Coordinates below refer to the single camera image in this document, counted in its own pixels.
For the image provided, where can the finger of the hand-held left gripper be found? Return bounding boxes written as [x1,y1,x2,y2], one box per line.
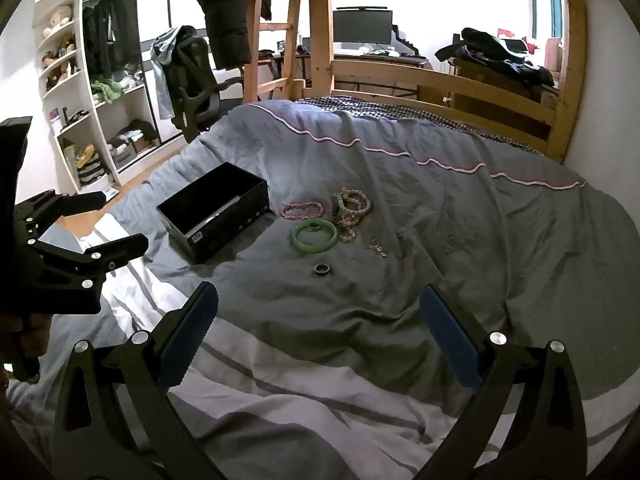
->
[20,232,149,314]
[14,189,109,247]

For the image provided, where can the black hanging jacket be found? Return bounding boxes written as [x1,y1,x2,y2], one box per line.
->
[180,0,261,70]

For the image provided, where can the black computer monitor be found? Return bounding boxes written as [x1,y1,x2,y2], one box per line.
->
[332,7,393,46]

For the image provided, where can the wooden bunk bed frame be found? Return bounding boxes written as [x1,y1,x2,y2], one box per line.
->
[300,0,601,163]

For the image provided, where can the pink box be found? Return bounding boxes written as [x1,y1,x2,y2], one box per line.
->
[545,37,564,72]

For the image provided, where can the black office chair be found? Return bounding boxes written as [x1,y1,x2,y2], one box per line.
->
[162,25,247,143]

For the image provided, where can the pale green bead bracelet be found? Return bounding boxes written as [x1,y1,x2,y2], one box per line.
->
[333,188,373,215]

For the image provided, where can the grey striped duvet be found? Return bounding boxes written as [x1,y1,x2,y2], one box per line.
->
[0,99,640,480]

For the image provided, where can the dark computer desk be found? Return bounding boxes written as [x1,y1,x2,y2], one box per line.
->
[295,50,431,70]

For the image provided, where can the light blue shirt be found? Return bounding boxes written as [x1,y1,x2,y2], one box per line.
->
[150,27,183,121]

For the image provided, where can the plush toys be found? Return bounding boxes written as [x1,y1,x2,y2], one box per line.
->
[41,4,77,61]

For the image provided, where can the person's left hand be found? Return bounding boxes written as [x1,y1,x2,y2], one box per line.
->
[17,314,51,361]

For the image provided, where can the black white checkered sheet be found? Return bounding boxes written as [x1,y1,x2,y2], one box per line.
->
[295,95,546,153]

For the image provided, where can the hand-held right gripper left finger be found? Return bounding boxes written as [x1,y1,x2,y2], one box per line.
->
[50,281,226,480]

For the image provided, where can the white open wardrobe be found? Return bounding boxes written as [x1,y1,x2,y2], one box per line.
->
[80,0,187,171]

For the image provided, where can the black jewelry box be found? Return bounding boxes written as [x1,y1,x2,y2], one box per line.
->
[156,162,271,264]

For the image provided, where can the wooden dresser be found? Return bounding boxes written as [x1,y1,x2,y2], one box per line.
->
[419,57,562,128]

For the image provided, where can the pink bead bracelet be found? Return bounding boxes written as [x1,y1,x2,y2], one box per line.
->
[281,201,326,221]

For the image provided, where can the white curved shelf unit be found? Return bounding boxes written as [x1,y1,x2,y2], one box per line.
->
[32,0,121,194]

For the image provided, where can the window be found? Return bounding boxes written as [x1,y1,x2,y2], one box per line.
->
[531,0,568,42]

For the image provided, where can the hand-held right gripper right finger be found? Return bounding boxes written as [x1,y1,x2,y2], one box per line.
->
[415,285,588,480]

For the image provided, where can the dark hanging clothes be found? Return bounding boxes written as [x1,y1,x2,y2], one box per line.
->
[82,0,139,79]

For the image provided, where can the yellow striped bag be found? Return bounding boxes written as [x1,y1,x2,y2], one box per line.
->
[74,143,109,189]

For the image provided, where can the green jade bangle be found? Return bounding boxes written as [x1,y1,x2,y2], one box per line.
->
[292,220,337,252]

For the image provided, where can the pile of dark clothes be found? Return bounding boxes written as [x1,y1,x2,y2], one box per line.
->
[435,27,557,87]

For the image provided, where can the green cloth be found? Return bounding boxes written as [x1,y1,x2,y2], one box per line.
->
[90,79,124,106]

